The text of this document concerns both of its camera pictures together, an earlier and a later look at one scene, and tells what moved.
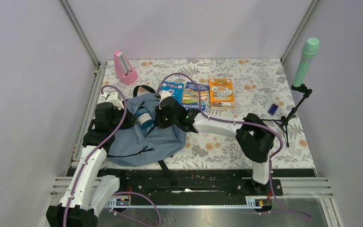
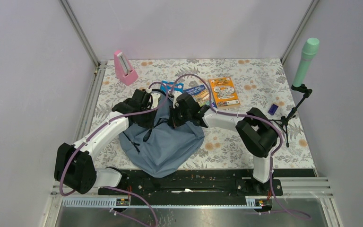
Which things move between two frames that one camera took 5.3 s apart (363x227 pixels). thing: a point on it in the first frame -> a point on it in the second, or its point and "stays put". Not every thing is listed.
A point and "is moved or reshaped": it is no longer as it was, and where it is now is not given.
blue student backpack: (136, 146) is moved or reshaped
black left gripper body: (119, 114) -> (147, 119)
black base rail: (200, 182) stays put
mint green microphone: (309, 49) stays put
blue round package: (177, 89) stays put
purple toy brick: (272, 109) stays put
